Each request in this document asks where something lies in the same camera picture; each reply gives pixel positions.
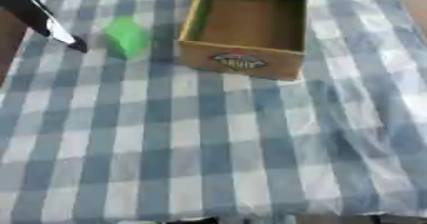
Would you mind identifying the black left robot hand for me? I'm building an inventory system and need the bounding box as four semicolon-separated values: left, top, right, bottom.
0;0;91;53

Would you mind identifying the tan cardboard box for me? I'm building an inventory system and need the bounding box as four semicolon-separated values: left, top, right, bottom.
174;0;314;82

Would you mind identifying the green block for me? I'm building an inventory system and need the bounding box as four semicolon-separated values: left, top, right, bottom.
101;15;153;61

